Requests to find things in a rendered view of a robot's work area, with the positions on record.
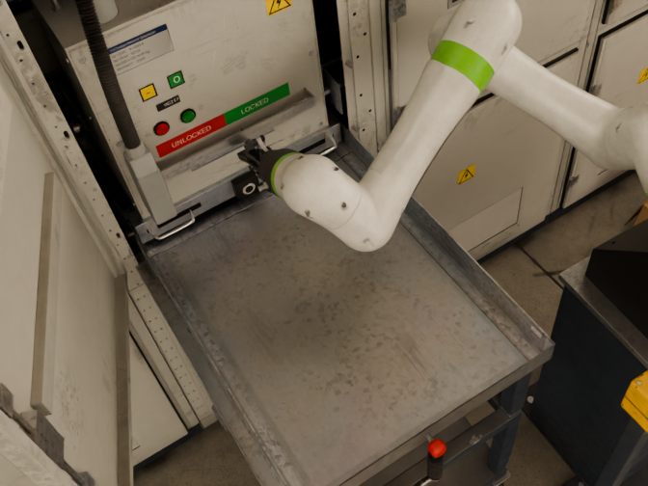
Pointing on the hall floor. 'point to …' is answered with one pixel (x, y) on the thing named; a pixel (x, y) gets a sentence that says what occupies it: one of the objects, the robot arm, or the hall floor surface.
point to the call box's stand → (615, 467)
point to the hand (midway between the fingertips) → (249, 155)
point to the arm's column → (585, 391)
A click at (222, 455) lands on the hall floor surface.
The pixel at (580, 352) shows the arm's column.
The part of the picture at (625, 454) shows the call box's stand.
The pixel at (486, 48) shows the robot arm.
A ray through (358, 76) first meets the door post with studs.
